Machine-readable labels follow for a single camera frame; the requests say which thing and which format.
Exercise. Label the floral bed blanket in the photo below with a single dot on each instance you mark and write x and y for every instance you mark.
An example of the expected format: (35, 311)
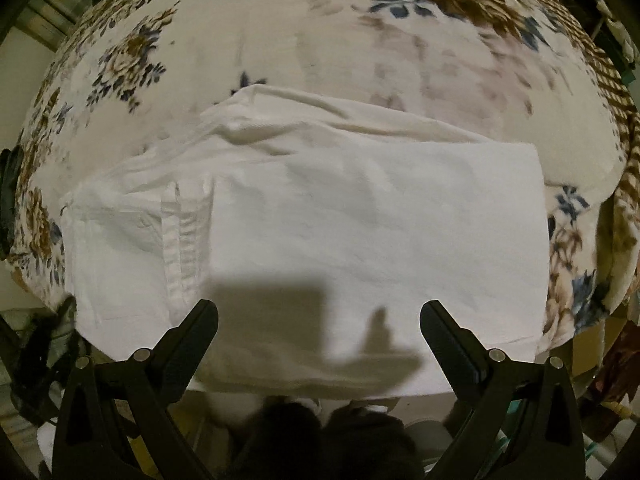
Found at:
(506, 69)

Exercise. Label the white pants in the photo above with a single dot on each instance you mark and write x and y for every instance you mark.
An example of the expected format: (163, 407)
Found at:
(319, 227)

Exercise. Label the brown checkered bed sheet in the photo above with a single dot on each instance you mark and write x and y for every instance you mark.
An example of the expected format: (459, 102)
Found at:
(604, 29)

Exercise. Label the dark green blanket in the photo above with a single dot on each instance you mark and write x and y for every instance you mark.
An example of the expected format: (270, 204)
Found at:
(11, 164)

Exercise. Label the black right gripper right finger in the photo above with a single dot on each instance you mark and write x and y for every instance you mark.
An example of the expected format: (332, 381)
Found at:
(521, 418)

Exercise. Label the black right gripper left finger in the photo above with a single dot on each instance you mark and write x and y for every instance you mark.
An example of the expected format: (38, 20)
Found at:
(106, 406)

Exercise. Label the green striped curtain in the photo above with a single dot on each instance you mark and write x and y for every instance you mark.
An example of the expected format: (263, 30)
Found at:
(50, 22)

